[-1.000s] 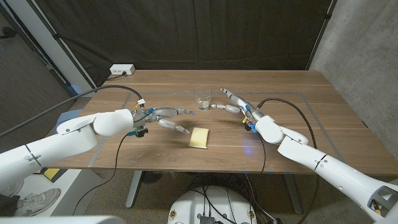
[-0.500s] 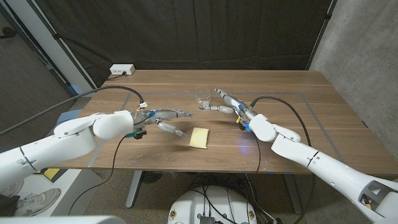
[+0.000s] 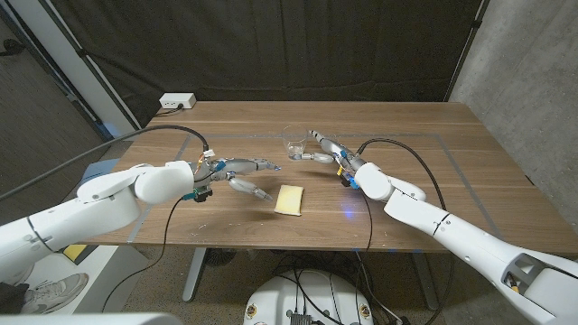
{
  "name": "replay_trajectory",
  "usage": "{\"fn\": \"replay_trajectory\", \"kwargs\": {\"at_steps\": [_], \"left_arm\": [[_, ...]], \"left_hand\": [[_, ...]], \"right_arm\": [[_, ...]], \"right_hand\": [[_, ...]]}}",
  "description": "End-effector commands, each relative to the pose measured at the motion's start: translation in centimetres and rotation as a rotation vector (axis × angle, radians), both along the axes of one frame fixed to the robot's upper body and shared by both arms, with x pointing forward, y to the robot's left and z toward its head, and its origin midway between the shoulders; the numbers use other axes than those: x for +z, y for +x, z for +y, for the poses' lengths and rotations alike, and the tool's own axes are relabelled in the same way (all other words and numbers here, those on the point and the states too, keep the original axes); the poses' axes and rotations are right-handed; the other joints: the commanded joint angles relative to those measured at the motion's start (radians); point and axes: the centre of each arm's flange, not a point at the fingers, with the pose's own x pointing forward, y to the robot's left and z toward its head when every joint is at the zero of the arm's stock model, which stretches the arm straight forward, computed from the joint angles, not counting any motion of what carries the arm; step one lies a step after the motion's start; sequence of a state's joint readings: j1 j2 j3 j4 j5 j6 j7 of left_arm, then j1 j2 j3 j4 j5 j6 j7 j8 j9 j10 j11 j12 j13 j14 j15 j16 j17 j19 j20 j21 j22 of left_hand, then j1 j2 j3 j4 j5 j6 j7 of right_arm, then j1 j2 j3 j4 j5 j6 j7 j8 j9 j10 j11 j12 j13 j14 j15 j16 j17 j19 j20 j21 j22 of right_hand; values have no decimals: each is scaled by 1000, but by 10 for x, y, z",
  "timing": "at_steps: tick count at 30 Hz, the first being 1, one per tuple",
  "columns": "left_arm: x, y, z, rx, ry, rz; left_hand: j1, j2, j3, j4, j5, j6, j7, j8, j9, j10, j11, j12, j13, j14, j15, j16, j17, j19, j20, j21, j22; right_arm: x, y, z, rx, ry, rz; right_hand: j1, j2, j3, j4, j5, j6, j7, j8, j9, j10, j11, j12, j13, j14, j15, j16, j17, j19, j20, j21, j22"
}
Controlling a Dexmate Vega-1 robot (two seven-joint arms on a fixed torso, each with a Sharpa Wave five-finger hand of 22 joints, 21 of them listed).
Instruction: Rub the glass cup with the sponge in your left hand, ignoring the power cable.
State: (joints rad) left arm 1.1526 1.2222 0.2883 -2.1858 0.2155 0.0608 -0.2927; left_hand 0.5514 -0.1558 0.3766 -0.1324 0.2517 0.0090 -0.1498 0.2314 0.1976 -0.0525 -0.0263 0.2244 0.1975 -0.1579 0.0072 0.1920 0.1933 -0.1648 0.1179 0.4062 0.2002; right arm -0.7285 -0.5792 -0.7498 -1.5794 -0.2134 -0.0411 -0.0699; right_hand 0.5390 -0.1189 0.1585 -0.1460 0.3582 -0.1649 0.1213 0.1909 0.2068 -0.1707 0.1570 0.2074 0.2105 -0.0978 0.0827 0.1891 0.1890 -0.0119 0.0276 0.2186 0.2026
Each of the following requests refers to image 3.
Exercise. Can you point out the white pillar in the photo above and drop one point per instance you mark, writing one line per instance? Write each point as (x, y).
(81, 72)

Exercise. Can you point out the white power strip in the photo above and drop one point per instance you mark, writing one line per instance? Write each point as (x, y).
(177, 100)

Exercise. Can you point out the grey white sneaker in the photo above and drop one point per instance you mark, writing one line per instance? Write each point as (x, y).
(54, 293)

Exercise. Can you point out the black backdrop curtain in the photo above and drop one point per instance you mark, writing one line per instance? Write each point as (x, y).
(293, 45)

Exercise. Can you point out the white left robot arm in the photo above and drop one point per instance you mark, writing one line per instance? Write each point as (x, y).
(90, 207)

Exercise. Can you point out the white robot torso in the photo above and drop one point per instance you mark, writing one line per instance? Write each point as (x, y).
(90, 319)

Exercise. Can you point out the black backdrop stand pole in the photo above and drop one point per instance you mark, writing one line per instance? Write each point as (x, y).
(97, 73)
(467, 45)

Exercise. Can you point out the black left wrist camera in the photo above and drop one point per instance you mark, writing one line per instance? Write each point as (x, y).
(203, 195)

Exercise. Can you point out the grey table leg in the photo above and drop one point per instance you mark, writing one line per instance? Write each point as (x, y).
(194, 275)
(424, 280)

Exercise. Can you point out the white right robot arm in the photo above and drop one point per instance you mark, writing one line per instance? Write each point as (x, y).
(451, 230)

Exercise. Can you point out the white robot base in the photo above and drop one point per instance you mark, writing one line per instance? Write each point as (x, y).
(311, 289)

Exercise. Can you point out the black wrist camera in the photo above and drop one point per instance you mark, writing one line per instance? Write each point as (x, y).
(203, 195)
(347, 180)

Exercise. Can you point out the yellow black floor mat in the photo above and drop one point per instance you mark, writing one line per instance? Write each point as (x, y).
(74, 251)

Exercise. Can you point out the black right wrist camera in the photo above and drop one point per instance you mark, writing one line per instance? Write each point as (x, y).
(347, 180)

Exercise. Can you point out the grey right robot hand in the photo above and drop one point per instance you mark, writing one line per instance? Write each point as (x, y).
(336, 149)

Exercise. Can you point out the light blue stool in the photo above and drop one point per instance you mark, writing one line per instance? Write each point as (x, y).
(104, 166)

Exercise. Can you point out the clear glass cup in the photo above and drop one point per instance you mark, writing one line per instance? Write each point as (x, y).
(293, 144)

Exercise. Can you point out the yellow sponge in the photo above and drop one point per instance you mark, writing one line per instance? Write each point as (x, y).
(289, 200)

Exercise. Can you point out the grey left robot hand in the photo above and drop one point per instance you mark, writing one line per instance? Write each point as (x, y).
(235, 166)

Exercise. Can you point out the white flat floor board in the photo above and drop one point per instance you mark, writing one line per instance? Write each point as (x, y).
(113, 271)

